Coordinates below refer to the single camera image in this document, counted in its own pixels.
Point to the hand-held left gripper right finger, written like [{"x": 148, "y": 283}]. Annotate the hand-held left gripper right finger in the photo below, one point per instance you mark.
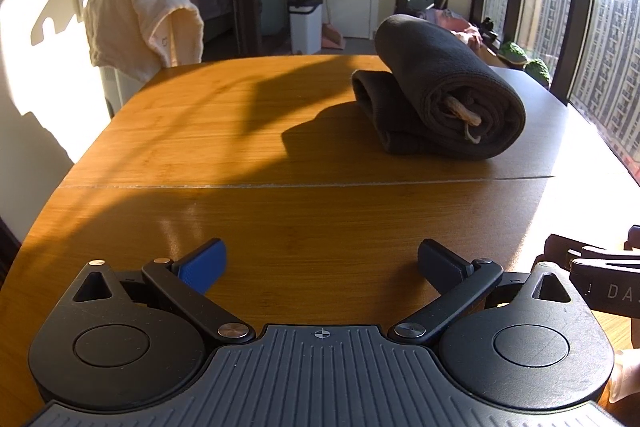
[{"x": 440, "y": 266}]

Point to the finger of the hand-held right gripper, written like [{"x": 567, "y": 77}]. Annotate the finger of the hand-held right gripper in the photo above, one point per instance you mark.
[
  {"x": 600, "y": 267},
  {"x": 562, "y": 249}
]

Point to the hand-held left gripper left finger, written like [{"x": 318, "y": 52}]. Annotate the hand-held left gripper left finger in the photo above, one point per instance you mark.
[{"x": 202, "y": 266}]

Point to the dark grey knit garment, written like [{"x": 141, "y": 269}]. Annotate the dark grey knit garment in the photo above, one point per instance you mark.
[{"x": 440, "y": 97}]

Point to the person's right hand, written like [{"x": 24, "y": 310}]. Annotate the person's right hand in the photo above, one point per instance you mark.
[{"x": 626, "y": 374}]

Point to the white floor appliance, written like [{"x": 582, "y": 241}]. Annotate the white floor appliance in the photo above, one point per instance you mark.
[{"x": 117, "y": 92}]

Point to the wooden window ledge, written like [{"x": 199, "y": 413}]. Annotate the wooden window ledge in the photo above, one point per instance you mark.
[{"x": 496, "y": 58}]

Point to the dark object on windowsill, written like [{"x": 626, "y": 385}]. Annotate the dark object on windowsill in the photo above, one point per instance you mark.
[{"x": 489, "y": 29}]

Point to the pink plastic bucket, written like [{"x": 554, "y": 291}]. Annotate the pink plastic bucket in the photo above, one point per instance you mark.
[{"x": 470, "y": 34}]

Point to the cream towel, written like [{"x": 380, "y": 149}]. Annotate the cream towel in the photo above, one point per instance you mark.
[{"x": 135, "y": 24}]

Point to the pink dustpan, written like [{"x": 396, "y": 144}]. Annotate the pink dustpan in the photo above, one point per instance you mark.
[{"x": 332, "y": 38}]

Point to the white trash bin black lid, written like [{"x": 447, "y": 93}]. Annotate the white trash bin black lid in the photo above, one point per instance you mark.
[{"x": 305, "y": 27}]

